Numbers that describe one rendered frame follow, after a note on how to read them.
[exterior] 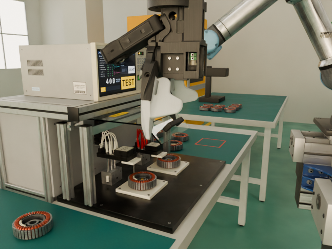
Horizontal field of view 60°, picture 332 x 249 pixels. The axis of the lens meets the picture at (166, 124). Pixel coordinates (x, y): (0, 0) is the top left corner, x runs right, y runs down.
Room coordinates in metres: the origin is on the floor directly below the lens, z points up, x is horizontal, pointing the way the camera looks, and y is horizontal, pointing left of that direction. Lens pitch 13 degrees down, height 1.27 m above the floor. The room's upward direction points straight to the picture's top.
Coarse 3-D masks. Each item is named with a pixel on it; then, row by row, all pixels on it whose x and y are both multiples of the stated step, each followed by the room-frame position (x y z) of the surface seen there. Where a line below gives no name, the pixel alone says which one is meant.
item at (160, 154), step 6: (150, 144) 1.30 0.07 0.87; (156, 144) 1.30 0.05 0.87; (162, 144) 1.31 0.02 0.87; (138, 150) 1.29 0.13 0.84; (144, 150) 1.28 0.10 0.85; (150, 150) 1.27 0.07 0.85; (156, 150) 1.26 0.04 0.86; (162, 150) 1.30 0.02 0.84; (156, 156) 1.26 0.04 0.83; (162, 156) 1.25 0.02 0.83
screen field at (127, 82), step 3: (123, 78) 1.18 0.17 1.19; (126, 78) 1.20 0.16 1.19; (129, 78) 1.22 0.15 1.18; (132, 78) 1.24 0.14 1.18; (123, 81) 1.17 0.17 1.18; (126, 81) 1.20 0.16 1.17; (129, 81) 1.22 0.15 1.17; (132, 81) 1.24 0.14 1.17; (123, 84) 1.17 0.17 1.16; (126, 84) 1.20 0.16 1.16; (129, 84) 1.22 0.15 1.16; (132, 84) 1.24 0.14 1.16; (123, 87) 1.17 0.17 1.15; (126, 87) 1.20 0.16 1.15; (129, 87) 1.22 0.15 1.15; (132, 87) 1.24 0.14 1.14
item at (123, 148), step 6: (114, 150) 1.06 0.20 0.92; (120, 150) 1.06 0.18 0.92; (126, 150) 1.06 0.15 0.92; (132, 150) 1.07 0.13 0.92; (102, 156) 1.08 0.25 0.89; (108, 156) 1.07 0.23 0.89; (114, 156) 1.06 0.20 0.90; (120, 156) 1.05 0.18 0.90; (126, 156) 1.04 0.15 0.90; (132, 156) 1.07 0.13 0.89; (108, 162) 1.08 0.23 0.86; (114, 162) 1.12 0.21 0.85; (126, 162) 1.04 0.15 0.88; (132, 162) 1.03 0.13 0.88; (108, 168) 1.08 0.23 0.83
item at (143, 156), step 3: (138, 153) 1.30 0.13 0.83; (141, 153) 1.31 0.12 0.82; (138, 156) 1.29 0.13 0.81; (141, 156) 1.28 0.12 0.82; (144, 156) 1.30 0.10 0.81; (147, 156) 1.33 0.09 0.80; (141, 159) 1.28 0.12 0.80; (144, 159) 1.30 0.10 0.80; (147, 159) 1.33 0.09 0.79; (138, 162) 1.29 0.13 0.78; (141, 162) 1.28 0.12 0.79; (144, 162) 1.30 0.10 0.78; (141, 165) 1.28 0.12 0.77
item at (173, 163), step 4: (164, 156) 1.29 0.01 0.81; (168, 156) 1.30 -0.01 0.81; (172, 156) 1.29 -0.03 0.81; (176, 156) 1.28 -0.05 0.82; (160, 160) 1.23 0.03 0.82; (164, 160) 1.22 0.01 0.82; (168, 160) 1.22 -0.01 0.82; (172, 160) 1.23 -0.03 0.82; (176, 160) 1.23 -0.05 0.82; (180, 160) 1.25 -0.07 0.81; (160, 164) 1.22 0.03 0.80; (164, 164) 1.21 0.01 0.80; (168, 164) 1.21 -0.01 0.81; (172, 164) 1.21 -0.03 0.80; (176, 164) 1.22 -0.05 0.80; (180, 164) 1.26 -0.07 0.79
